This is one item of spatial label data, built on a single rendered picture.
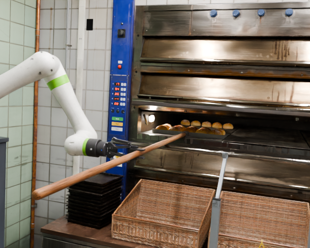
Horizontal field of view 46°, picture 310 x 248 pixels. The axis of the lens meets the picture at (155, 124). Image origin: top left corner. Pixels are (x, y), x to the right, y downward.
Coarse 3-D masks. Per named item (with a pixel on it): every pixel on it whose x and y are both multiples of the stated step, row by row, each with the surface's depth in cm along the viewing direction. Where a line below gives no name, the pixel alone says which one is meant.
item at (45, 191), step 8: (176, 136) 239; (184, 136) 260; (160, 144) 205; (136, 152) 172; (144, 152) 180; (112, 160) 148; (120, 160) 153; (128, 160) 162; (96, 168) 133; (104, 168) 138; (72, 176) 119; (80, 176) 122; (88, 176) 127; (56, 184) 109; (64, 184) 113; (72, 184) 117; (32, 192) 101; (40, 192) 101; (48, 192) 104
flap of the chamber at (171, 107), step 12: (144, 108) 263; (156, 108) 256; (168, 108) 249; (180, 108) 243; (192, 108) 237; (204, 108) 234; (216, 108) 232; (228, 108) 230; (240, 108) 227; (288, 120) 236; (300, 120) 230
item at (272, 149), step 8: (144, 136) 265; (152, 136) 263; (160, 136) 261; (168, 136) 260; (192, 144) 254; (200, 144) 252; (208, 144) 250; (216, 144) 248; (224, 144) 246; (232, 144) 245; (240, 144) 243; (248, 144) 242; (256, 144) 244; (272, 152) 237; (280, 152) 235; (288, 152) 233; (296, 152) 232; (304, 152) 230
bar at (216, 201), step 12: (120, 144) 231; (132, 144) 228; (144, 144) 225; (228, 156) 208; (240, 156) 207; (252, 156) 204; (264, 156) 202; (276, 156) 201; (216, 204) 190; (216, 216) 190; (216, 228) 191; (216, 240) 191
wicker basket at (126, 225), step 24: (144, 192) 262; (168, 192) 257; (192, 192) 252; (120, 216) 221; (144, 216) 259; (168, 216) 253; (192, 216) 248; (144, 240) 217; (168, 240) 212; (192, 240) 225
